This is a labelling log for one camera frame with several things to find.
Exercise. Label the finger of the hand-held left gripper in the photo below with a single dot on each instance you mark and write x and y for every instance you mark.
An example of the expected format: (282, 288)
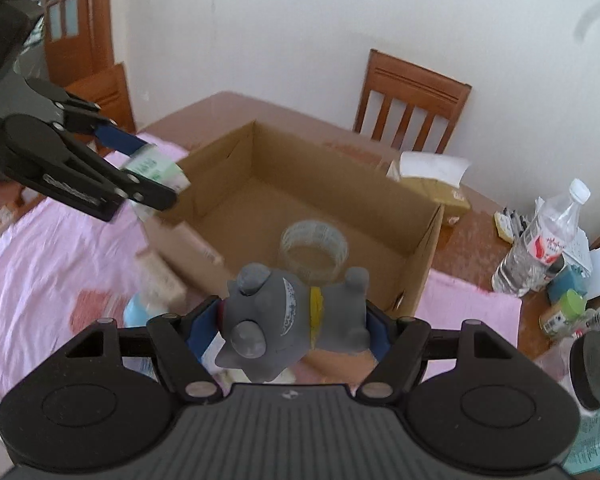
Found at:
(145, 191)
(115, 136)

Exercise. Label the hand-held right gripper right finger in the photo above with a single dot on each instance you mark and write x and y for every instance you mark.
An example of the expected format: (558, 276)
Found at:
(377, 330)

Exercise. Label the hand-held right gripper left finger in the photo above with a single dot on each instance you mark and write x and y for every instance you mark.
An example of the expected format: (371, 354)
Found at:
(202, 327)

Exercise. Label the green and white packet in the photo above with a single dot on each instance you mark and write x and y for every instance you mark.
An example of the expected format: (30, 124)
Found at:
(155, 165)

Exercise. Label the grey cat toy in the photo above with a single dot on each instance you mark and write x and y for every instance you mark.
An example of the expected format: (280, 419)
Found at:
(280, 320)

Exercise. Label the large cardboard box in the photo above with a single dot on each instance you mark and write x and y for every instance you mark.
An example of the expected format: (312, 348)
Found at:
(300, 170)

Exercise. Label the white and pink carton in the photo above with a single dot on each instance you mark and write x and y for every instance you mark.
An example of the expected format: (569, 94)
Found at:
(162, 280)

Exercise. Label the wooden door with glass panes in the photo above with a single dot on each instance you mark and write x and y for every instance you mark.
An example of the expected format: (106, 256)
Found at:
(65, 60)

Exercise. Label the pink cloth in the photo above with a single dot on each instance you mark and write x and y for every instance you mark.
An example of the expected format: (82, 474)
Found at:
(55, 270)

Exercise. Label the small brown box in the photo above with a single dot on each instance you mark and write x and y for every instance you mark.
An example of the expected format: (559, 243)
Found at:
(430, 192)

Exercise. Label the white tissue paper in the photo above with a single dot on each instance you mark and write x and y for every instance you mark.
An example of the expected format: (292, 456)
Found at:
(432, 165)

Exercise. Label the bundle of black markers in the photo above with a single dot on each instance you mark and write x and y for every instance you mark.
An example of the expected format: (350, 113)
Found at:
(517, 220)

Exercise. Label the green lid jar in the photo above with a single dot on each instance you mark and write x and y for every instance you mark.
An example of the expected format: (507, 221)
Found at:
(560, 315)

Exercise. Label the clear plastic water bottle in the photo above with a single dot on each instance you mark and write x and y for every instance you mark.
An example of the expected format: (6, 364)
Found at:
(540, 240)

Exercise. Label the teal box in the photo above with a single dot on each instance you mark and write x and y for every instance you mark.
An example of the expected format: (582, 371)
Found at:
(570, 280)

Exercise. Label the black round disc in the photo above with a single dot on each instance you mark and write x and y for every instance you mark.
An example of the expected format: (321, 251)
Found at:
(595, 370)

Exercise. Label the printed leaflet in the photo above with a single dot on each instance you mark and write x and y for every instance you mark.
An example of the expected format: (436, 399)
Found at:
(595, 440)

